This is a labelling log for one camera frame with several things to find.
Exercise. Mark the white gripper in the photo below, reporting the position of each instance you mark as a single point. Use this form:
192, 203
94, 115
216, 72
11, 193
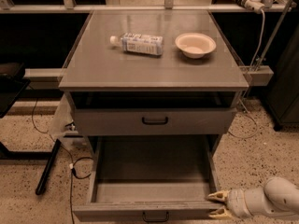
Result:
235, 202

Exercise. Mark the grey drawer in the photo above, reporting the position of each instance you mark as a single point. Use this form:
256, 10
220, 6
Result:
150, 179
151, 113

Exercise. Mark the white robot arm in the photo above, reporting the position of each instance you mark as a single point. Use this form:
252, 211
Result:
277, 198

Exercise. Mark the grey drawer cabinet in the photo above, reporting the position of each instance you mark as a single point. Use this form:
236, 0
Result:
98, 66

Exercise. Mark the grey top drawer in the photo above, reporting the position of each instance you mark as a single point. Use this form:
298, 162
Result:
151, 113

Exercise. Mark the dark cabinet at right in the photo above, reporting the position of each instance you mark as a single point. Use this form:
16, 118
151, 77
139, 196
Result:
282, 95

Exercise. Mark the white paper bowl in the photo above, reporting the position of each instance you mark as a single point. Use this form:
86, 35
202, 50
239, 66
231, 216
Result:
194, 45

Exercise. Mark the plastic water bottle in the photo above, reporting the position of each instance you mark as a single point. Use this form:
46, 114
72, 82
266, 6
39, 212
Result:
139, 43

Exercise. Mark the metal rail beam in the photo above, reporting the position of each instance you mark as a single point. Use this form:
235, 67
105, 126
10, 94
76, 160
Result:
49, 78

